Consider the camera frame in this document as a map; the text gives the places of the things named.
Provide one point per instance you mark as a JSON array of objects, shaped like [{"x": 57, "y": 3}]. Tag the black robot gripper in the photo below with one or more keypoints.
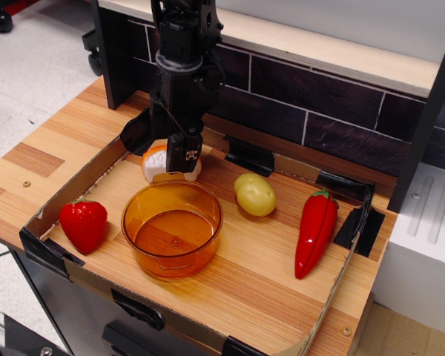
[{"x": 184, "y": 93}]

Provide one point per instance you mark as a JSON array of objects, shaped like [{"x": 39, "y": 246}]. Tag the white orange toy sushi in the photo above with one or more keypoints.
[{"x": 154, "y": 167}]

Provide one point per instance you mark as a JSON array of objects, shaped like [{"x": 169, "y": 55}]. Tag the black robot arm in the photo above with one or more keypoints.
[{"x": 187, "y": 30}]

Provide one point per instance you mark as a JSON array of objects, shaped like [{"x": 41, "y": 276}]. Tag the transparent orange plastic pot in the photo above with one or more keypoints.
[{"x": 173, "y": 227}]

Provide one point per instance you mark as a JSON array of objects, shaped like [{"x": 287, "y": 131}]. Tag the cardboard fence with black tape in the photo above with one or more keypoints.
[{"x": 246, "y": 301}]

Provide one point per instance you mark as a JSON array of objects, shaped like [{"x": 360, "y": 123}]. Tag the yellow toy potato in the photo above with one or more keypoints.
[{"x": 254, "y": 195}]

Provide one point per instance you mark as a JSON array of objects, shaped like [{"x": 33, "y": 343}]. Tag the red toy strawberry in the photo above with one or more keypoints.
[{"x": 83, "y": 222}]

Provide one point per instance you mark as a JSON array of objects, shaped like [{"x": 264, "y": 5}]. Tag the black caster wheel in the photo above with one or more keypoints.
[
  {"x": 6, "y": 22},
  {"x": 91, "y": 45}
]

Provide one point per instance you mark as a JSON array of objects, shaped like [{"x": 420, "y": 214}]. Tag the red toy chili pepper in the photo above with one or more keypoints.
[{"x": 316, "y": 229}]

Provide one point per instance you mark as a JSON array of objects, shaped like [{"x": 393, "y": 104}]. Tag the light wooden shelf board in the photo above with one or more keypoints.
[{"x": 328, "y": 55}]

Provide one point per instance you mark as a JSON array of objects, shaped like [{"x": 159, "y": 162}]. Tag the black caster wheel far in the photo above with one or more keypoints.
[{"x": 6, "y": 22}]

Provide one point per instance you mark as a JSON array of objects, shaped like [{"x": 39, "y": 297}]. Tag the dark brick pattern backsplash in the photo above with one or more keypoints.
[{"x": 369, "y": 126}]

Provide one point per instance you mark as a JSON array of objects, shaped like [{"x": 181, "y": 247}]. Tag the white ribbed appliance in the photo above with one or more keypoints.
[{"x": 411, "y": 278}]

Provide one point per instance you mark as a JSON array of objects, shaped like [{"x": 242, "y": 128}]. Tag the black left shelf post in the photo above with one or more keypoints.
[{"x": 113, "y": 36}]

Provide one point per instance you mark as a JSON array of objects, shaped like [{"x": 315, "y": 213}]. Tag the black shelf post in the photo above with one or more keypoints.
[
  {"x": 420, "y": 139},
  {"x": 113, "y": 36}
]

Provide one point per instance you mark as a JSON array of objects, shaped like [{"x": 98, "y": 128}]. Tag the black right shelf post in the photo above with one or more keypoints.
[{"x": 420, "y": 139}]

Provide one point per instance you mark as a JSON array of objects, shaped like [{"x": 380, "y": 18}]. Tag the black metal frame bottom left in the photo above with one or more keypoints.
[{"x": 16, "y": 339}]

